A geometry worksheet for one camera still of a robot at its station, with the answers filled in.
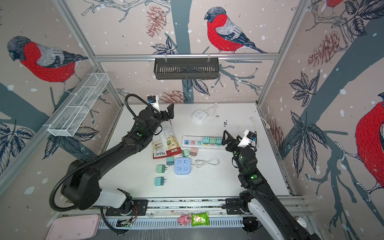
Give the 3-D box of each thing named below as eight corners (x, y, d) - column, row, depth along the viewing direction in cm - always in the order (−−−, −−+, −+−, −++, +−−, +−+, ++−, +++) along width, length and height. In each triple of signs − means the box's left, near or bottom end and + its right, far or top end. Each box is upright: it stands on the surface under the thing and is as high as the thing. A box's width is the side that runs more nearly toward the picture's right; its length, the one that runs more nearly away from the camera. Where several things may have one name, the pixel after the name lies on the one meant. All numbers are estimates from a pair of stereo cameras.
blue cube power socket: (174, 174, 86) (173, 172, 83) (175, 159, 92) (174, 157, 90) (191, 174, 86) (190, 172, 83) (191, 159, 92) (191, 157, 90)
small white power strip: (190, 116, 114) (190, 114, 112) (197, 109, 119) (197, 107, 117) (201, 122, 110) (201, 121, 108) (208, 115, 115) (208, 113, 113)
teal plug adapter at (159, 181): (154, 185, 82) (153, 184, 81) (155, 177, 85) (155, 176, 84) (166, 185, 82) (165, 184, 81) (167, 177, 85) (166, 176, 84)
